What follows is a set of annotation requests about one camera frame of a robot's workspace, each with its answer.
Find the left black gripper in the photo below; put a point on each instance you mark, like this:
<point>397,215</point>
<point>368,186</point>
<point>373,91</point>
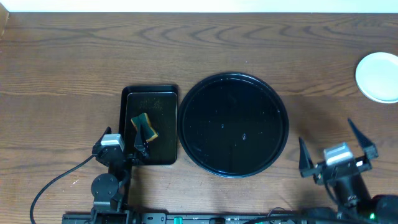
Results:
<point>128,158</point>

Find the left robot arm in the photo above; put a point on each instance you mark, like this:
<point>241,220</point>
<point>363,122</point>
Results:
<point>110,190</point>

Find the black rectangular tray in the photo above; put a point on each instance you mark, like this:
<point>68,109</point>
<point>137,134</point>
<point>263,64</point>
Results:
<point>160,102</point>

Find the green and yellow sponge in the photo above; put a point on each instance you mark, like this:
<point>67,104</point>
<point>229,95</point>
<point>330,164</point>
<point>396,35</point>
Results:
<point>143,127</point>

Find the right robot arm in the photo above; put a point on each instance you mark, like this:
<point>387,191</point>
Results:
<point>354,201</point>

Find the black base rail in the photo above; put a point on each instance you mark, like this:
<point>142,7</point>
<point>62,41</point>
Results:
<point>162,218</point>

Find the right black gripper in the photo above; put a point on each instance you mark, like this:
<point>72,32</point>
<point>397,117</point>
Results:
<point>359,162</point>

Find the light blue plate top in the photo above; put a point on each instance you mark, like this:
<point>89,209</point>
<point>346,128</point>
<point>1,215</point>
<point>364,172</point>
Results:
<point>376,77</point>

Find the black round tray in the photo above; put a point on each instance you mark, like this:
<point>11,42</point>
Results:
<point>233,125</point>

